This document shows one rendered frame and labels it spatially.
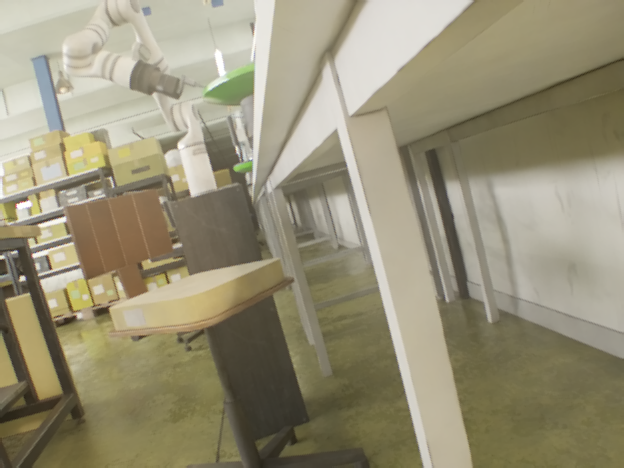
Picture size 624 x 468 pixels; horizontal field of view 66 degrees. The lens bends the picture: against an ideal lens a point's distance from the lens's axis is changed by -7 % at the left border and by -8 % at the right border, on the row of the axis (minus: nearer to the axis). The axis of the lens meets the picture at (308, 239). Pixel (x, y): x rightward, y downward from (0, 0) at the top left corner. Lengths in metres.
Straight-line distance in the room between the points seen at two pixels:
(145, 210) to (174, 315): 0.51
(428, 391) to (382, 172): 0.20
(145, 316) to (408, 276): 0.85
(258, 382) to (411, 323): 1.33
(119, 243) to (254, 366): 0.61
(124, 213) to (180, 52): 8.65
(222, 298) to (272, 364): 0.66
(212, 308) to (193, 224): 0.61
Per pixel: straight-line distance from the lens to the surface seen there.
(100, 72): 1.37
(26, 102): 10.68
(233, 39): 10.10
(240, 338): 1.73
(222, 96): 1.23
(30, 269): 2.58
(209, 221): 1.68
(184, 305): 1.12
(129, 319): 1.28
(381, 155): 0.45
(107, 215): 1.51
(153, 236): 1.57
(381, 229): 0.45
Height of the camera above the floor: 0.76
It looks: 5 degrees down
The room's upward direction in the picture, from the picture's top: 15 degrees counter-clockwise
